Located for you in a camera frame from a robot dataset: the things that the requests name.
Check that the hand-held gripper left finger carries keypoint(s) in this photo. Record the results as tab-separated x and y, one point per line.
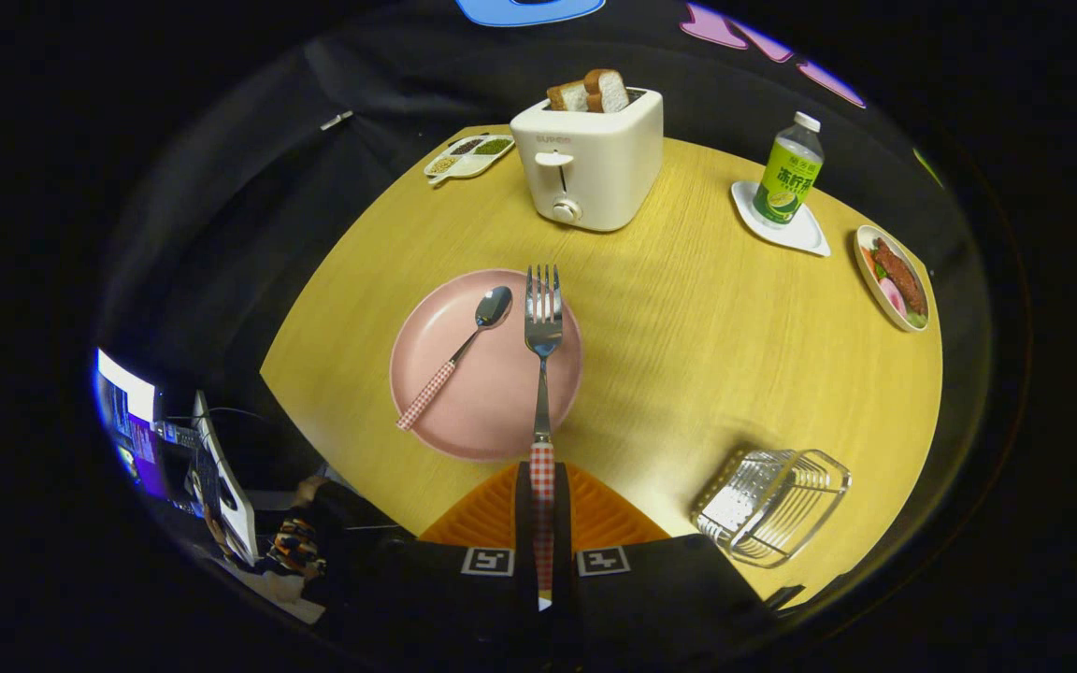
526	523

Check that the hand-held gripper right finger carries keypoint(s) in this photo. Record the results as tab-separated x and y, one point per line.
561	523

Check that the pink plate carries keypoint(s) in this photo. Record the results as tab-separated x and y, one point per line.
482	402

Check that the white-edged laptop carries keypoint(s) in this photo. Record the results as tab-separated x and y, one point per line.
230	495

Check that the white toaster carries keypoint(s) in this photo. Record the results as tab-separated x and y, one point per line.
604	159

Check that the white divided condiment dish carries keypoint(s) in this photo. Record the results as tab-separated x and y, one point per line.
468	159

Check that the white coaster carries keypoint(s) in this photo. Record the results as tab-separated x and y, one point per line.
805	239

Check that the white plate with food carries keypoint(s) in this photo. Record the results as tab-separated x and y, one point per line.
894	280

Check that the green label drink bottle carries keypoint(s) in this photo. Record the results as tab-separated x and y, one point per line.
786	178

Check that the silver cloth clip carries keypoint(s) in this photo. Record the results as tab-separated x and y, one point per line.
336	120

